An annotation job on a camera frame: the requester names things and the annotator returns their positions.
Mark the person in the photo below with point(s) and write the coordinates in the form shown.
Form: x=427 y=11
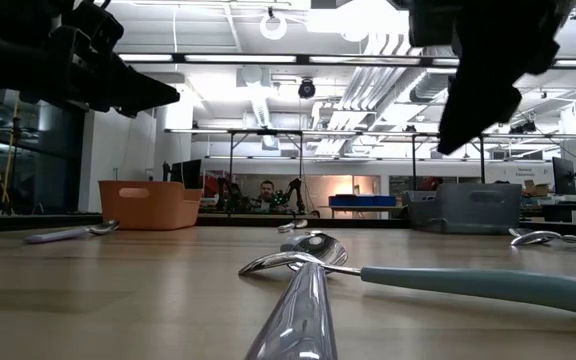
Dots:
x=267 y=192
x=430 y=184

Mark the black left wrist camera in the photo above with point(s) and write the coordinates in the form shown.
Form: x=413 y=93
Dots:
x=98 y=25

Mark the black rig frame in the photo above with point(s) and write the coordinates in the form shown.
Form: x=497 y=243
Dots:
x=278 y=131
x=482 y=165

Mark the cardboard box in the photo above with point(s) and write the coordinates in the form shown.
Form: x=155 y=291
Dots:
x=537 y=189

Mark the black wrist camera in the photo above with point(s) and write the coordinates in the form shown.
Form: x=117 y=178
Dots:
x=98 y=25
x=433 y=22

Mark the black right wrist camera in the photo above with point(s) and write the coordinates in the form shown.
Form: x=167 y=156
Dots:
x=433 y=22

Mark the orange plastic bin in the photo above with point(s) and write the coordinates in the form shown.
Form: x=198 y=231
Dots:
x=148 y=205

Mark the grey plastic bin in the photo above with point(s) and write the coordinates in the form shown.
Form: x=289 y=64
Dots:
x=478 y=210

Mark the white wall sign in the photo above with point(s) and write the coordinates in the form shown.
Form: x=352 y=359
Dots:
x=523 y=173

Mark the white round ceiling light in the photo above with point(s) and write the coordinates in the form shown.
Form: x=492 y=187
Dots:
x=273 y=27

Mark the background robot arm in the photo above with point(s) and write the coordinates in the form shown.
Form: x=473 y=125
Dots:
x=233 y=195
x=288 y=192

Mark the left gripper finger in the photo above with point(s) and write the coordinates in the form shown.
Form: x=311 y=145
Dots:
x=128 y=106
x=133 y=85

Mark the black overhead frame bar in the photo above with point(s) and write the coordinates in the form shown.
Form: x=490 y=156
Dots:
x=303 y=59

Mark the black computer monitor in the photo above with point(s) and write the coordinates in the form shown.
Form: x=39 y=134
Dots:
x=564 y=176
x=186 y=174

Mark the black overhead camera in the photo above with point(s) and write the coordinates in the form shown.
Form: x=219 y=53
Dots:
x=306 y=88

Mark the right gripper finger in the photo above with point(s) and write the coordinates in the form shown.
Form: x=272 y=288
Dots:
x=500 y=107
x=463 y=115

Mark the black desk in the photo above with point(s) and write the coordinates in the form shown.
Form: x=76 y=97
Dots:
x=568 y=206

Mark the blue storage bins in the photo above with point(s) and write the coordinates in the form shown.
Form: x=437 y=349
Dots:
x=363 y=201

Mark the red plastic cover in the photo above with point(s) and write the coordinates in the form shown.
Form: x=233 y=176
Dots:
x=212 y=185

